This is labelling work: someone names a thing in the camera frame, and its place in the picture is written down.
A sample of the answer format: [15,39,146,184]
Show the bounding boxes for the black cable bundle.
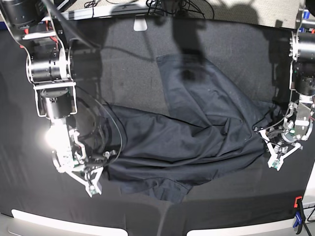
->
[83,0,215,19]

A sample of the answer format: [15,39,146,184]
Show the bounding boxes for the aluminium rail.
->
[62,4,148,20]

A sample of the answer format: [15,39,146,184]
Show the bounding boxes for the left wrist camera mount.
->
[258,129,303,171]

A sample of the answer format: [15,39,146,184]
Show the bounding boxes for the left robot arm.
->
[260,0,315,155]

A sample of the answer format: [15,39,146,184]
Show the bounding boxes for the red blue clamp near right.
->
[293,196,312,236]

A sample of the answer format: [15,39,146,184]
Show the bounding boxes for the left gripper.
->
[253,118,313,152]

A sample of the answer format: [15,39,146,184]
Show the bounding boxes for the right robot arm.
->
[0,0,110,175]

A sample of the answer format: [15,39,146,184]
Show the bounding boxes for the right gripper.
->
[51,127,116,173]

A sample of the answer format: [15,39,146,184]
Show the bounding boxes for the dark grey t-shirt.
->
[106,54,281,203]

